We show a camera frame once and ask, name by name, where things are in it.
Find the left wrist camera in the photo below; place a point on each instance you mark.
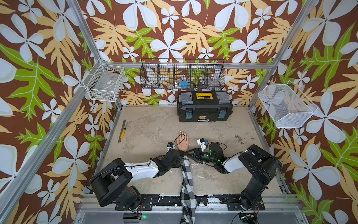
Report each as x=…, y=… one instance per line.
x=170, y=145

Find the black toolbox yellow handle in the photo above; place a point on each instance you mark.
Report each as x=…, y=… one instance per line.
x=204, y=106

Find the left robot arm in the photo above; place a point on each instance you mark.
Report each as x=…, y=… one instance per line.
x=110, y=185

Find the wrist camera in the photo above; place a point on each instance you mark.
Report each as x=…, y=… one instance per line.
x=203, y=144
x=170, y=145

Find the white mesh basket right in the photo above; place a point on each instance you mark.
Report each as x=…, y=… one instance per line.
x=287, y=105

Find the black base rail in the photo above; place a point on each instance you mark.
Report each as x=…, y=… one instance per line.
x=146, y=202

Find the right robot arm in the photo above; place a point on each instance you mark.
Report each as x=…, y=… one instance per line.
x=262, y=166

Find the mannequin hand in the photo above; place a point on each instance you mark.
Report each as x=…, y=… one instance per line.
x=183, y=141

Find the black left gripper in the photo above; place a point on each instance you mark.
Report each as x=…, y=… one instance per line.
x=177, y=162

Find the blue object in basket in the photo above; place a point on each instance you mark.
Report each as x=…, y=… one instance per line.
x=184, y=83

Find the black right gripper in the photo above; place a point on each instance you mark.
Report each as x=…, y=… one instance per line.
x=196, y=154

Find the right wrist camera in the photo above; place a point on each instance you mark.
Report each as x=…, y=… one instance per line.
x=203, y=144

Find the white wire basket left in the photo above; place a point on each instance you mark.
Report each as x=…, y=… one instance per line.
x=104, y=81

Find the black wrist watch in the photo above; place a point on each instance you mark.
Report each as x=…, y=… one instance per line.
x=182, y=153

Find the plaid sleeved mannequin forearm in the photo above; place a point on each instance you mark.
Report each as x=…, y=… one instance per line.
x=187, y=193

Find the black wire basket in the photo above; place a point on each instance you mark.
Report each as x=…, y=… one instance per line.
x=202, y=74

